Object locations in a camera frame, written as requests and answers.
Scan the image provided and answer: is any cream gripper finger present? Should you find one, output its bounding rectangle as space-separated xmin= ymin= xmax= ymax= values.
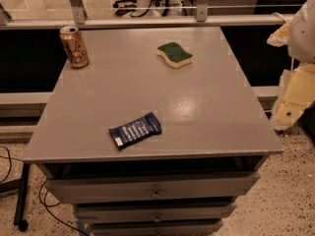
xmin=271 ymin=63 xmax=315 ymax=131
xmin=267 ymin=22 xmax=291 ymax=47

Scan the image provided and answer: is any green and yellow sponge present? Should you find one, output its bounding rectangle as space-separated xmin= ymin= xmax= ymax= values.
xmin=157 ymin=42 xmax=193 ymax=69

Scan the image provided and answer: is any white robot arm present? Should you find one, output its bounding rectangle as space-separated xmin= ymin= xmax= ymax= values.
xmin=267 ymin=0 xmax=315 ymax=131

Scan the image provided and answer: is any blue rxbar blueberry wrapper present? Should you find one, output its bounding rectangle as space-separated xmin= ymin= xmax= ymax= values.
xmin=109 ymin=112 xmax=161 ymax=150

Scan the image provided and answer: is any grey drawer cabinet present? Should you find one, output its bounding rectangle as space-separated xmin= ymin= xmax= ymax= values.
xmin=25 ymin=28 xmax=282 ymax=236

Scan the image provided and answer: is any metal window railing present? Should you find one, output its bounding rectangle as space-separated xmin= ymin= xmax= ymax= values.
xmin=0 ymin=0 xmax=296 ymax=30

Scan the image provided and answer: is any gold soda can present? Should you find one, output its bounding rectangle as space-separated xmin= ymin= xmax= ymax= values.
xmin=59 ymin=26 xmax=90 ymax=68

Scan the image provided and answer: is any black stand leg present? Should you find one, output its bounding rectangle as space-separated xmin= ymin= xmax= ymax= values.
xmin=0 ymin=164 xmax=30 ymax=232

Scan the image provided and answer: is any black floor cable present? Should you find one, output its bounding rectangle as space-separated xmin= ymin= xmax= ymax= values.
xmin=0 ymin=145 xmax=91 ymax=236

